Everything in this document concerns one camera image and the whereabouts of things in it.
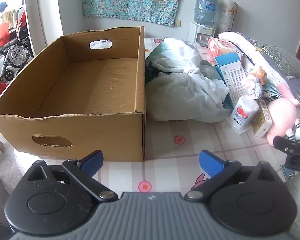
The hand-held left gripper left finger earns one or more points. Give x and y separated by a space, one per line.
93 161

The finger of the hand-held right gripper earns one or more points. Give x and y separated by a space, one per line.
297 155

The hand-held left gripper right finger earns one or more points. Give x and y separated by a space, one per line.
210 163

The pink plush toy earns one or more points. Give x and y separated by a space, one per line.
281 115

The brown cardboard box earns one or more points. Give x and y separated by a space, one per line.
90 85

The blue white carton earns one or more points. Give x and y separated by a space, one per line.
233 80

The gold small box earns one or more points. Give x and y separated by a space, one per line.
261 122

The white cotton swab container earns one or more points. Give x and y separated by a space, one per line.
242 115

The grey quilt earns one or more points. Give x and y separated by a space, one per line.
297 85

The white plastic bag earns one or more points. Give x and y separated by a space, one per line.
185 92

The rolled floral cloth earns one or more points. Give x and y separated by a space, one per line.
256 85

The green leaf pillow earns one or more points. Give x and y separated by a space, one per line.
277 55

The pink tissue packet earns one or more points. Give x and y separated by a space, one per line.
221 46

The white water dispenser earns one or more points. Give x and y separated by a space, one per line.
198 32

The wheelchair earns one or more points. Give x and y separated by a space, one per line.
17 52

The rolled printed mat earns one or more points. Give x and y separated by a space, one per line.
227 17

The blue water dispenser bottle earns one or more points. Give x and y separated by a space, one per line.
205 10

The wall socket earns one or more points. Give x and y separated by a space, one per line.
178 23

